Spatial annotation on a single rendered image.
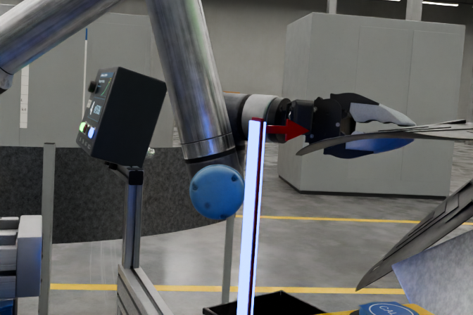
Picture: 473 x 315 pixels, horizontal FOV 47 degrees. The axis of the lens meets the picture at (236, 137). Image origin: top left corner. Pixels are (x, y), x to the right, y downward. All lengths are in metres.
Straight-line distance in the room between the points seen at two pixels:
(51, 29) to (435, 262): 0.66
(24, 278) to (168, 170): 1.71
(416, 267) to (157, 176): 1.86
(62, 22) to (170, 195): 1.72
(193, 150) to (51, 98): 6.03
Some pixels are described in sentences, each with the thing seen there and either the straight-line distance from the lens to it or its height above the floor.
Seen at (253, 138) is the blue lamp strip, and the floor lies 1.17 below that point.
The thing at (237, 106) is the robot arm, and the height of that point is 1.20.
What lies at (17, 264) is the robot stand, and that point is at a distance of 0.86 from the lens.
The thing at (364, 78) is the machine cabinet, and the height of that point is 1.49.
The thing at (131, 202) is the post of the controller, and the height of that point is 0.99.
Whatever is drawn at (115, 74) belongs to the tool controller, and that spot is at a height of 1.24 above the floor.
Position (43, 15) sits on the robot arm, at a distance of 0.92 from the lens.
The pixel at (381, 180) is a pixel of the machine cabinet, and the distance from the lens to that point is 7.22.
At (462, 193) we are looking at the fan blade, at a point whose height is 1.08.
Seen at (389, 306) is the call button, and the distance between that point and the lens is 0.39.
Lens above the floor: 1.22
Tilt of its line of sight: 5 degrees down
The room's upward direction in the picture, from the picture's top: 4 degrees clockwise
